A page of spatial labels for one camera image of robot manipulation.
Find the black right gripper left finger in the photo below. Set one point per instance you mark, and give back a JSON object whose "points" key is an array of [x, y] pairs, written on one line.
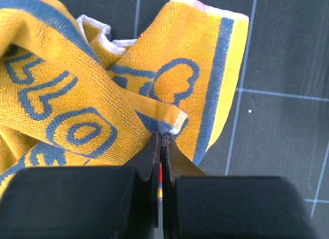
{"points": [[85, 202]]}

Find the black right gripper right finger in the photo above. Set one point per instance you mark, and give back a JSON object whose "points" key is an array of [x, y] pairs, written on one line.
{"points": [[197, 205]]}

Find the yellow tiger hello towel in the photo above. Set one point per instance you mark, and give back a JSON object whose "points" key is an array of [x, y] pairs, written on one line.
{"points": [[72, 97]]}

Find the black grid cutting mat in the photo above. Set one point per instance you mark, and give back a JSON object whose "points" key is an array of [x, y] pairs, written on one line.
{"points": [[278, 123]]}

